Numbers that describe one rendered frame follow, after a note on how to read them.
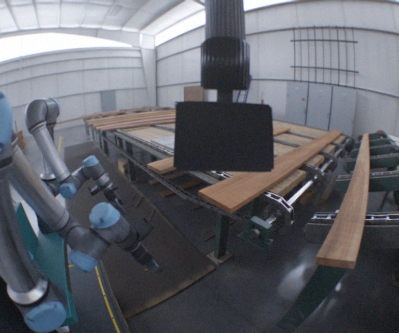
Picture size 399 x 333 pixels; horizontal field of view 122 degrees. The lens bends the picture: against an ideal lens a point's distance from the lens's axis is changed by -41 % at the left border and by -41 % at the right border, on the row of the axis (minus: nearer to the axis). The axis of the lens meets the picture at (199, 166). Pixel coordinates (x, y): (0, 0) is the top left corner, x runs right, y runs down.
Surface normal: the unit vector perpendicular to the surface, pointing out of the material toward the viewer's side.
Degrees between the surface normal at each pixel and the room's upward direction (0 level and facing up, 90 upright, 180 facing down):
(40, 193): 83
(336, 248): 22
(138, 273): 0
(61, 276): 0
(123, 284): 0
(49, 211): 92
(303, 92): 90
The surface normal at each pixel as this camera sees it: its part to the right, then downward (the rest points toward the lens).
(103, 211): -0.21, -0.72
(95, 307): 0.00, -0.93
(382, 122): -0.77, 0.21
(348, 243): -0.24, -0.97
